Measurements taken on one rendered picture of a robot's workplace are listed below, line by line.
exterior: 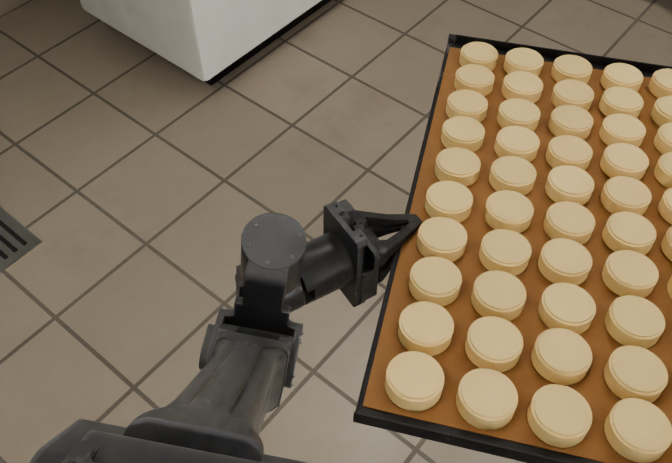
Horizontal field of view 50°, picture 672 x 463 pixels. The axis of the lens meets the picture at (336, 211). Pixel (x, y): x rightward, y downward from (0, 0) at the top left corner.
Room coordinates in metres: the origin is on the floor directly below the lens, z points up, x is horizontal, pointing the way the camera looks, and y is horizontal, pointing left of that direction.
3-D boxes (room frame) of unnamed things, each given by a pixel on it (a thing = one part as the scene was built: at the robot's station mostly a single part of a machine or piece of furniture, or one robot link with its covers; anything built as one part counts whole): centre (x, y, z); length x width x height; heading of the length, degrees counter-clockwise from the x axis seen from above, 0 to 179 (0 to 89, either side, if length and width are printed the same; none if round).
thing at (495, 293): (0.38, -0.16, 0.99); 0.05 x 0.05 x 0.02
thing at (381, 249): (0.46, -0.05, 0.97); 0.09 x 0.07 x 0.07; 121
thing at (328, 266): (0.42, 0.01, 0.98); 0.07 x 0.07 x 0.10; 31
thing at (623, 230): (0.46, -0.30, 0.98); 0.05 x 0.05 x 0.02
